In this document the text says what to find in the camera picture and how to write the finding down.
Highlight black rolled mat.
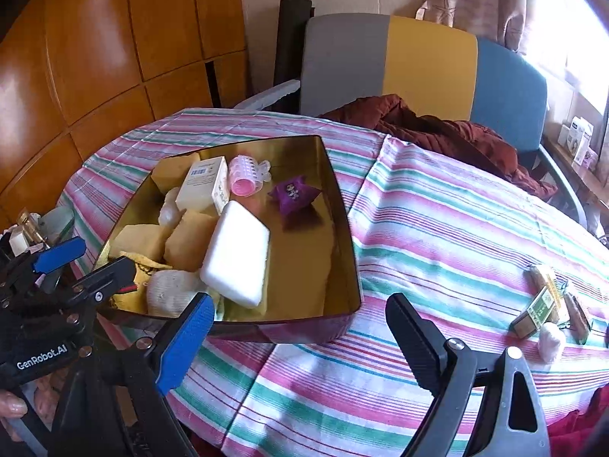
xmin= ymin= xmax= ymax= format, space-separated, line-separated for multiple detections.
xmin=274 ymin=0 xmax=315 ymax=86

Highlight white foam block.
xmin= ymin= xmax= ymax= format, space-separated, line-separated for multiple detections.
xmin=199 ymin=200 xmax=271 ymax=308

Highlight yellow knitted doll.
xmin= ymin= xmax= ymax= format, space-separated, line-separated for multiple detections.
xmin=112 ymin=251 xmax=171 ymax=315

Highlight green plastic basket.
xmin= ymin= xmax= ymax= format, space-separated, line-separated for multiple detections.
xmin=38 ymin=206 xmax=74 ymax=246

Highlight white cotton ball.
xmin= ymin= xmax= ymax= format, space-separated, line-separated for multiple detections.
xmin=538 ymin=322 xmax=567 ymax=364

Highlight green small box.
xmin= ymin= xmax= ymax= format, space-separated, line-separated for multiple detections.
xmin=510 ymin=286 xmax=556 ymax=339

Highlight wooden side shelf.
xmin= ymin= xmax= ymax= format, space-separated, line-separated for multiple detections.
xmin=542 ymin=134 xmax=608 ymax=216

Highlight person's left hand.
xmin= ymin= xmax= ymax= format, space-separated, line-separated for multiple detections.
xmin=0 ymin=390 xmax=28 ymax=443

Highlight yellow sponge block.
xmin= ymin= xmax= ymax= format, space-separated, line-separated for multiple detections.
xmin=151 ymin=152 xmax=200 ymax=194
xmin=164 ymin=209 xmax=219 ymax=272
xmin=108 ymin=224 xmax=172 ymax=262

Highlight white boxes on shelf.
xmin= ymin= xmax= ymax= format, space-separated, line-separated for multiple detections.
xmin=557 ymin=117 xmax=598 ymax=169

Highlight dark red jacket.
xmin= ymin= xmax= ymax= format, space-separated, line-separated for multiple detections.
xmin=321 ymin=94 xmax=557 ymax=201

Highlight beige cardboard box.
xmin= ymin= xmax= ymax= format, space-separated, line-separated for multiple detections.
xmin=175 ymin=156 xmax=229 ymax=216

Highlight pink hair roller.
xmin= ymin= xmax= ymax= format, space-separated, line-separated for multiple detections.
xmin=228 ymin=155 xmax=271 ymax=197

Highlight gold metal tin box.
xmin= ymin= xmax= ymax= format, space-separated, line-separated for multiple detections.
xmin=110 ymin=135 xmax=362 ymax=344

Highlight brown wooden wardrobe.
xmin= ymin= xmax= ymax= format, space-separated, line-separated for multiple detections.
xmin=1 ymin=0 xmax=249 ymax=225

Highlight red cloth at edge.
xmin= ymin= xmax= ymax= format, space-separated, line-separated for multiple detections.
xmin=548 ymin=386 xmax=608 ymax=456

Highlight striped pink green bedsheet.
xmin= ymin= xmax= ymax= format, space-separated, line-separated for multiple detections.
xmin=60 ymin=109 xmax=608 ymax=456

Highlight grey yellow blue chair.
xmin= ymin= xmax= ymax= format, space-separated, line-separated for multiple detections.
xmin=238 ymin=13 xmax=587 ymax=226

